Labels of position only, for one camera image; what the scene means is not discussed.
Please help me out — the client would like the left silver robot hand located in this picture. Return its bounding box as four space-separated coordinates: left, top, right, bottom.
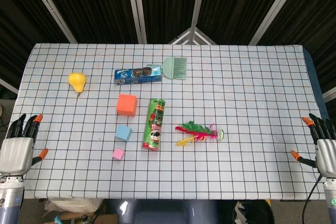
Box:
0 113 49 177

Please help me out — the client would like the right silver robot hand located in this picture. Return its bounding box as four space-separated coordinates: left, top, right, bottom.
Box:
290 113 336 179

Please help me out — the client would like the small pink foam cube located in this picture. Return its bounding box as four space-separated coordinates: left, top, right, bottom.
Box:
112 148 125 161

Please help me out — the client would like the blue foam cube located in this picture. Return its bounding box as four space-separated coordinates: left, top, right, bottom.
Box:
114 125 133 142

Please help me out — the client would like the white screen foot bar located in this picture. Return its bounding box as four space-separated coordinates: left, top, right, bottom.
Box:
0 78 19 95
322 87 336 102

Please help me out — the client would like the blue padded table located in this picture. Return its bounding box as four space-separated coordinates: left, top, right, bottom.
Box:
303 47 329 120

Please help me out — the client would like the white plastic bag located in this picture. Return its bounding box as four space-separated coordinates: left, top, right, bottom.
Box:
43 198 103 213

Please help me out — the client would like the yellow toy pear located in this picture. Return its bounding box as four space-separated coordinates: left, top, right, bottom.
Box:
68 72 87 94

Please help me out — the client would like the white black-grid tablecloth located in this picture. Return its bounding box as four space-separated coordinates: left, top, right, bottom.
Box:
0 42 332 200

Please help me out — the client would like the large orange foam cube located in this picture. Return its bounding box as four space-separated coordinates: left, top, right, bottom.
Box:
116 93 139 118

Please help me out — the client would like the colourful feather shuttlecock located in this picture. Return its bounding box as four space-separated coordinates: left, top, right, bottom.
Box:
175 120 225 148

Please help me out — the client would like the blue Oreo cookie box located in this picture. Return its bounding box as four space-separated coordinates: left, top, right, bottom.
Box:
114 66 163 86

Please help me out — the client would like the green Pringles can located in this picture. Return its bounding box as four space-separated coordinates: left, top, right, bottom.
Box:
142 98 167 152

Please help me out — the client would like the blue-grey robot torso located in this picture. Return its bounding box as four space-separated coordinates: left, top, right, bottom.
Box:
106 199 220 224

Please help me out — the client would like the mint green comb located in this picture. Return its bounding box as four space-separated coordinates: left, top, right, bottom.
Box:
146 57 188 81

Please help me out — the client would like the white triangular screen foot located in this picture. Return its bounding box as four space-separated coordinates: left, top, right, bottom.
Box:
167 26 217 46

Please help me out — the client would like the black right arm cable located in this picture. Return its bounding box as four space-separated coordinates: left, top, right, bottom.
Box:
301 174 324 224

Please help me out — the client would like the white screen frame post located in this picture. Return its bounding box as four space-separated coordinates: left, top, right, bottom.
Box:
248 0 307 46
125 0 147 44
189 0 208 29
23 0 78 44

